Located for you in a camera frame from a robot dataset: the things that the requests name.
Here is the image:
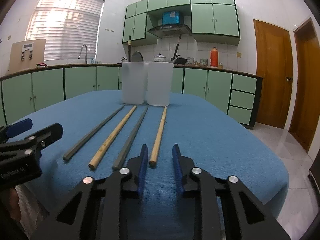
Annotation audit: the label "blue table cloth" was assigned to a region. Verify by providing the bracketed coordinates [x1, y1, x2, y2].
[16, 90, 289, 239]

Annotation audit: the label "orange thermos jug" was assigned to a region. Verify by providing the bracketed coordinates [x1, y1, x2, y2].
[210, 47, 219, 67]

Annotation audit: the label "person's hand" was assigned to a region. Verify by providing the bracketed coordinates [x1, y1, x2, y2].
[8, 189, 22, 222]

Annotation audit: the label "glass jars on counter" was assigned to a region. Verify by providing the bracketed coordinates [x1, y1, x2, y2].
[185, 57, 223, 69]

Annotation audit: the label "light wooden chopstick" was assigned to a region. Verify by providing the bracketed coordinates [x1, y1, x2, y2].
[88, 105, 137, 170]
[149, 106, 167, 168]

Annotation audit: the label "blue box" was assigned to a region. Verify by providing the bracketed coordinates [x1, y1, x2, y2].
[162, 11, 183, 25]

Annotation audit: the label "black chopstick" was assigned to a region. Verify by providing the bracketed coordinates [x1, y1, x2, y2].
[173, 34, 182, 59]

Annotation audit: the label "green upper kitchen cabinets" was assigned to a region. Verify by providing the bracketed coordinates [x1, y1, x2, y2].
[122, 0, 240, 46]

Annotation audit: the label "black wok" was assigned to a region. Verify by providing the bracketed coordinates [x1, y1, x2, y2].
[171, 55, 187, 65]

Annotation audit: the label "black plastic spoon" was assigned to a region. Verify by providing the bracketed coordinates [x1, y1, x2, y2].
[131, 51, 144, 62]

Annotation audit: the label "white cooking pot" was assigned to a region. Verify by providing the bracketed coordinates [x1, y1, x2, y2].
[153, 53, 166, 62]

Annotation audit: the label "window blinds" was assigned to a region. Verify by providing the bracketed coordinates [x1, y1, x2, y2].
[25, 0, 105, 61]

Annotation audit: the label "grey chopstick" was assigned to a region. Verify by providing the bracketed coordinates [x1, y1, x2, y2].
[62, 106, 124, 162]
[112, 106, 149, 171]

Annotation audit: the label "green lower kitchen cabinets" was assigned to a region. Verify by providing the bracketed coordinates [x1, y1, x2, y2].
[1, 63, 263, 129]

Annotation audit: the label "dark blue chopstick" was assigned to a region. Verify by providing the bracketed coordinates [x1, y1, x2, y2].
[127, 35, 131, 62]

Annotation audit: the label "chrome kitchen faucet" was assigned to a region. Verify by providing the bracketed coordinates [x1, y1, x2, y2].
[77, 44, 89, 65]

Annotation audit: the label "brown wooden door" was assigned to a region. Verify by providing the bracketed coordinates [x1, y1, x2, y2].
[289, 18, 319, 151]
[253, 20, 293, 128]

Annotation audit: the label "white plastic utensil holder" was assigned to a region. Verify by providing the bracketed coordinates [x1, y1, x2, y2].
[121, 61, 174, 107]

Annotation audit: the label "green kitchen cabinets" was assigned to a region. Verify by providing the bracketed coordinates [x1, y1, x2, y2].
[1, 63, 263, 129]
[122, 0, 240, 46]

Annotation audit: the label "cardboard box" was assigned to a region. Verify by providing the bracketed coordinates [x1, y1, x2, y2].
[7, 39, 46, 74]

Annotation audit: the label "black range hood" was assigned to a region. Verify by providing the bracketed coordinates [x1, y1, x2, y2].
[148, 24, 191, 38]

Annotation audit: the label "red cloth on counter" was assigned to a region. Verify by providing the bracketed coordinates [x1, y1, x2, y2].
[36, 63, 48, 68]

